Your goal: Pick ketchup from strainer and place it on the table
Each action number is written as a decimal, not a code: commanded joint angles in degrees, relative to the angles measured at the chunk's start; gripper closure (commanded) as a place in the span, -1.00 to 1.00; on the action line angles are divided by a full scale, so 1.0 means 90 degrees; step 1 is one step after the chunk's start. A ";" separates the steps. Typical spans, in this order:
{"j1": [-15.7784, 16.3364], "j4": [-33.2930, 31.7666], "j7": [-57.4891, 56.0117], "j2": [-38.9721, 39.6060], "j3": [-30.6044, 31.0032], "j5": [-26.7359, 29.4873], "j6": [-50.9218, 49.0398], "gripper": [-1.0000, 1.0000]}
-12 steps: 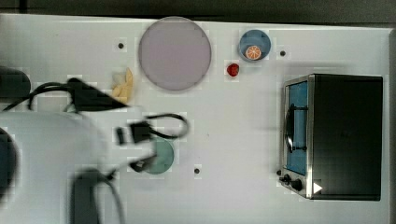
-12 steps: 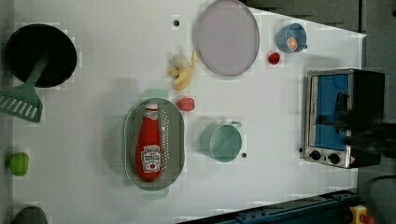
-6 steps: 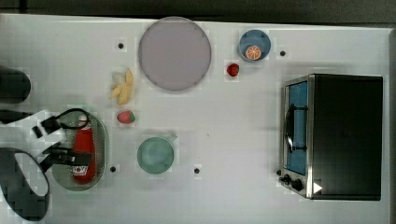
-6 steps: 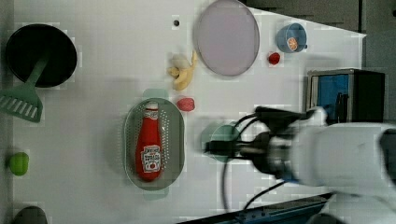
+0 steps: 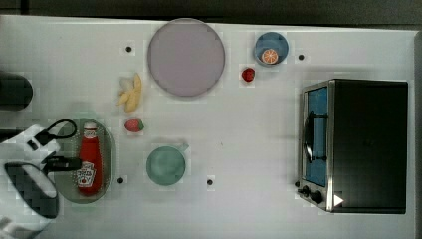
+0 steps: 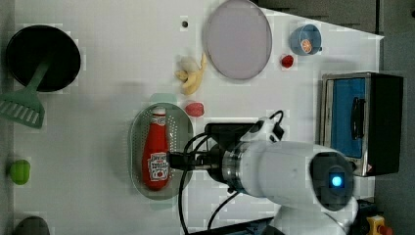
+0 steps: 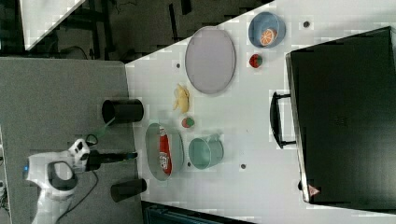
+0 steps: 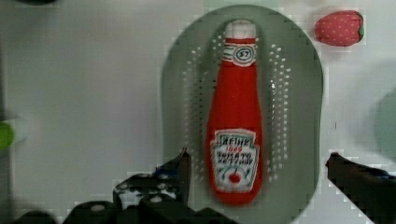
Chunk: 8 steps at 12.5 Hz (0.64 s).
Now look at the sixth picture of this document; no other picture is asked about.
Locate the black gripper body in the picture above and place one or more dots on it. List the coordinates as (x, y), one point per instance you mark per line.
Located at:
(210, 160)

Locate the red plush ketchup bottle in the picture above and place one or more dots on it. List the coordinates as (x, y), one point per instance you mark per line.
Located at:
(155, 167)

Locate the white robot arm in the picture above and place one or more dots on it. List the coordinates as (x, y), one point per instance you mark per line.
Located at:
(312, 184)

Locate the plush strawberry near strainer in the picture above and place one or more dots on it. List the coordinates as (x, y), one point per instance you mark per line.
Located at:
(195, 109)

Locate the plush peeled banana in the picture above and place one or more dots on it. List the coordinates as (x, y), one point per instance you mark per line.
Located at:
(191, 74)

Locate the small red plush strawberry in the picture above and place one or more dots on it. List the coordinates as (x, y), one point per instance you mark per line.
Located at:
(287, 61)

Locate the large grey round plate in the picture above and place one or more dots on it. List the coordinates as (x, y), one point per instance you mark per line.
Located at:
(238, 39)

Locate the plush orange slice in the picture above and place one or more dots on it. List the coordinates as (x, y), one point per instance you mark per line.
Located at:
(306, 46)

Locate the black toaster oven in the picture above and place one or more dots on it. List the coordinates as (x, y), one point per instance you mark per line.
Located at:
(361, 116)

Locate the blue bowl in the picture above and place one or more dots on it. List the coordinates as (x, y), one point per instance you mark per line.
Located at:
(310, 32)

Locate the green plush pepper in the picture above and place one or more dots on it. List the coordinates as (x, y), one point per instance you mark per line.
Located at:
(20, 172)

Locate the green plastic spatula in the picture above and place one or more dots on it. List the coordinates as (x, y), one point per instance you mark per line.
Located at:
(23, 106)

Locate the black round container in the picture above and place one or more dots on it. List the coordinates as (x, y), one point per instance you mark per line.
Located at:
(31, 45)

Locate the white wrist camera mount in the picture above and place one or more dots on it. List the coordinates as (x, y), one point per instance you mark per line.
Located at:
(265, 129)

